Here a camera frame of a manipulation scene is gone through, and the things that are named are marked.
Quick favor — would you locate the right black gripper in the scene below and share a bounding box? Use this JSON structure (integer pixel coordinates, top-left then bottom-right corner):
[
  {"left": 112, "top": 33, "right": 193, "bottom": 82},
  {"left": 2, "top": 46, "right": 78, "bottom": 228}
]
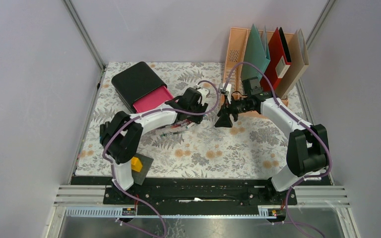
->
[{"left": 214, "top": 95, "right": 252, "bottom": 128}]

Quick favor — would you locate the black pink drawer box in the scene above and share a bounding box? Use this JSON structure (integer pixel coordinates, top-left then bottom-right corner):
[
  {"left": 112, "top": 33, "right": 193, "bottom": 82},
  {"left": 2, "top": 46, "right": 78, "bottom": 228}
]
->
[{"left": 111, "top": 61, "right": 174, "bottom": 113}]

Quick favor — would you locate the teal folder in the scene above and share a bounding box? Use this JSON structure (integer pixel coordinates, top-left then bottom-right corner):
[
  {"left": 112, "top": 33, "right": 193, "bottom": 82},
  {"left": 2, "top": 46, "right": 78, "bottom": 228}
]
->
[{"left": 241, "top": 24, "right": 270, "bottom": 80}]

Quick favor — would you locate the red folder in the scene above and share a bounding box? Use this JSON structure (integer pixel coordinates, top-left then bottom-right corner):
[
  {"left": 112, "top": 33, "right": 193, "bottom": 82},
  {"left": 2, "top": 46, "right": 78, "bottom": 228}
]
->
[{"left": 265, "top": 27, "right": 292, "bottom": 90}]

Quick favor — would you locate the beige folder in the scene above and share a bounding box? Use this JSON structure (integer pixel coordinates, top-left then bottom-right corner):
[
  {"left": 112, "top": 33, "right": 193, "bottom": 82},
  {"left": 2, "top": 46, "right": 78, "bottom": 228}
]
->
[{"left": 275, "top": 29, "right": 310, "bottom": 99}]

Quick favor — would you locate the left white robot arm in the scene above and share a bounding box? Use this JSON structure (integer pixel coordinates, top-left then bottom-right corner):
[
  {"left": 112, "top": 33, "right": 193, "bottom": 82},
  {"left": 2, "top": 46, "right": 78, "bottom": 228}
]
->
[{"left": 100, "top": 87, "right": 209, "bottom": 204}]

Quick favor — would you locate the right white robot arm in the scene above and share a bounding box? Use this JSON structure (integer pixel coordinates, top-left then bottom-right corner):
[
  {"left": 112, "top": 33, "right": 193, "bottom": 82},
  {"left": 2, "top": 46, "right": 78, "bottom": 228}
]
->
[{"left": 215, "top": 78, "right": 329, "bottom": 204}]

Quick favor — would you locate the dark red gel pen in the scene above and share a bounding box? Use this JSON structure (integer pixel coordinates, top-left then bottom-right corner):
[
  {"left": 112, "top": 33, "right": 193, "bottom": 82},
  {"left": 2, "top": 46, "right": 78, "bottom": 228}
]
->
[{"left": 167, "top": 120, "right": 194, "bottom": 129}]

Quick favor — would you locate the floral table mat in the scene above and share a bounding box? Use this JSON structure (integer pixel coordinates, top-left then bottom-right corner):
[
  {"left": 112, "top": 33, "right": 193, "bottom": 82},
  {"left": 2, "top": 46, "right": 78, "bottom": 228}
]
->
[{"left": 74, "top": 61, "right": 310, "bottom": 180}]

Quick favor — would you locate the black gel pen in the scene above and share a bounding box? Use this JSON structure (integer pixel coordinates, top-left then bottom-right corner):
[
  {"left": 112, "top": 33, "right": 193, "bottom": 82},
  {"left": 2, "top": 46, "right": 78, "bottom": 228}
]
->
[{"left": 160, "top": 130, "right": 191, "bottom": 137}]

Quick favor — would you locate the yellow toy block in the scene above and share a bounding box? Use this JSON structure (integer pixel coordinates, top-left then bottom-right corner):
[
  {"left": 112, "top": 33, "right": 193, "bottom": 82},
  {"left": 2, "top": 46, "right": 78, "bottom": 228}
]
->
[{"left": 130, "top": 157, "right": 143, "bottom": 173}]

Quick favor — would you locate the peach plastic file organizer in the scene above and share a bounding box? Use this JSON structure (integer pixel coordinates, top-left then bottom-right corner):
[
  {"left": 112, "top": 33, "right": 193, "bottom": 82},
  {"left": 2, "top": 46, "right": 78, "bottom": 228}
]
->
[{"left": 223, "top": 27, "right": 294, "bottom": 119}]

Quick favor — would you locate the blue highlighter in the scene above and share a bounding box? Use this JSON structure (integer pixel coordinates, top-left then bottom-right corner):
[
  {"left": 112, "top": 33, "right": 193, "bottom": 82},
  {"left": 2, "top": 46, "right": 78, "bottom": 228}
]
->
[{"left": 99, "top": 124, "right": 106, "bottom": 145}]

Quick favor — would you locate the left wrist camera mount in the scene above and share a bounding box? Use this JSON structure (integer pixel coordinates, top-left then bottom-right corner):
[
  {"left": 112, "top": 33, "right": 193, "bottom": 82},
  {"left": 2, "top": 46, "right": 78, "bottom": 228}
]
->
[{"left": 196, "top": 87, "right": 210, "bottom": 99}]

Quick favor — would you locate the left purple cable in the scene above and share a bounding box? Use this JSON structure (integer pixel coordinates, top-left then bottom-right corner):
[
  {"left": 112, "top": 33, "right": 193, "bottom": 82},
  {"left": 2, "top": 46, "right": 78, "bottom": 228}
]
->
[{"left": 102, "top": 79, "right": 221, "bottom": 238}]

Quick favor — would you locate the purple cable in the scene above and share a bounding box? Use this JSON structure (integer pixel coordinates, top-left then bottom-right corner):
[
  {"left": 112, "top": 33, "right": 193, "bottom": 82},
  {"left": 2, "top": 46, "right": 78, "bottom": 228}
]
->
[
  {"left": 102, "top": 79, "right": 221, "bottom": 238},
  {"left": 223, "top": 61, "right": 333, "bottom": 238}
]

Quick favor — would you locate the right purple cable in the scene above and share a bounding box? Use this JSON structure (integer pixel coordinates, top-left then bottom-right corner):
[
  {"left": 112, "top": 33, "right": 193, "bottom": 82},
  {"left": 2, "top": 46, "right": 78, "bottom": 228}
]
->
[{"left": 223, "top": 61, "right": 333, "bottom": 238}]

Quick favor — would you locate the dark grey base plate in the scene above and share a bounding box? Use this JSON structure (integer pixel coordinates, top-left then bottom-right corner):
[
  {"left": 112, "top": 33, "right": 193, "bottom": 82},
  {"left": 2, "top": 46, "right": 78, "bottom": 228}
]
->
[{"left": 132, "top": 153, "right": 154, "bottom": 185}]

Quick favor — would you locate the black mounting rail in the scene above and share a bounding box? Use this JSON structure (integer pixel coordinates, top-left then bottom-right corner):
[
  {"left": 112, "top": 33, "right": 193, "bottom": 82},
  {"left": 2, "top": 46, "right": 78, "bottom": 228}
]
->
[{"left": 71, "top": 176, "right": 286, "bottom": 217}]

